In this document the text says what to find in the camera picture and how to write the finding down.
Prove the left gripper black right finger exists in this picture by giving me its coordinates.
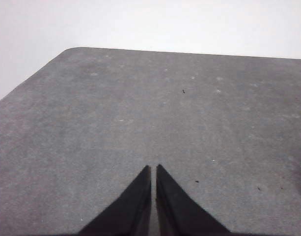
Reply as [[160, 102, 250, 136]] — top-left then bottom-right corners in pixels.
[[155, 164, 232, 236]]

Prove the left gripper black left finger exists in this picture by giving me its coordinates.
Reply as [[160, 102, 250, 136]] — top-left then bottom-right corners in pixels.
[[78, 165, 152, 236]]

